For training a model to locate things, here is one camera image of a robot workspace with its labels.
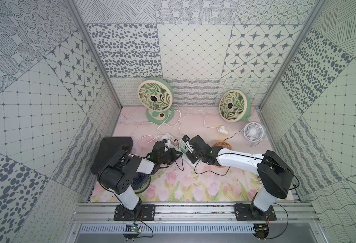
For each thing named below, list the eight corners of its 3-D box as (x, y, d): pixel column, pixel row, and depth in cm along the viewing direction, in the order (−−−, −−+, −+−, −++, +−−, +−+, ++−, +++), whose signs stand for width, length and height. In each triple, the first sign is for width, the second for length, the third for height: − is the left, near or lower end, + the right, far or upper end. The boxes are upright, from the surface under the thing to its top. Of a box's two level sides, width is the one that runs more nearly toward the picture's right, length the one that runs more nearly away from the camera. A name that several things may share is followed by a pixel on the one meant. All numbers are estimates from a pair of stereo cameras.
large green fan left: (144, 124, 111) (133, 89, 86) (147, 113, 119) (137, 77, 93) (173, 124, 111) (170, 89, 86) (174, 113, 119) (171, 77, 93)
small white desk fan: (245, 146, 100) (252, 136, 90) (241, 132, 107) (247, 121, 98) (260, 146, 100) (268, 136, 90) (255, 132, 107) (262, 121, 98)
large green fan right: (229, 128, 108) (237, 110, 93) (216, 107, 122) (221, 88, 107) (245, 124, 111) (255, 106, 95) (230, 103, 125) (237, 84, 110)
